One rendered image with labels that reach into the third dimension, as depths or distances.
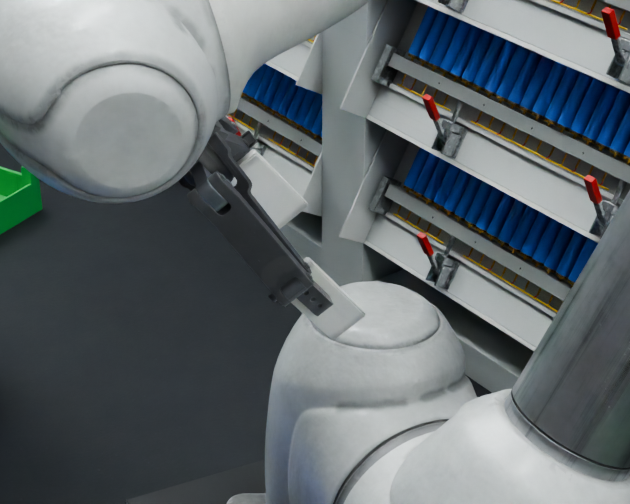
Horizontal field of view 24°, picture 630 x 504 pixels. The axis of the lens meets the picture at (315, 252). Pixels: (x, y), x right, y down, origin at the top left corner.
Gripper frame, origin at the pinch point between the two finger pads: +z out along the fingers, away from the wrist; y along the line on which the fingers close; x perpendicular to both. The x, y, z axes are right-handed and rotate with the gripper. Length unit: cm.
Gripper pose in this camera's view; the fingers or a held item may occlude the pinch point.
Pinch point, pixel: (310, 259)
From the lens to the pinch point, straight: 105.7
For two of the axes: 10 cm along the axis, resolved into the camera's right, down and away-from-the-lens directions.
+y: 3.0, 5.8, -7.6
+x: 7.8, -6.1, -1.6
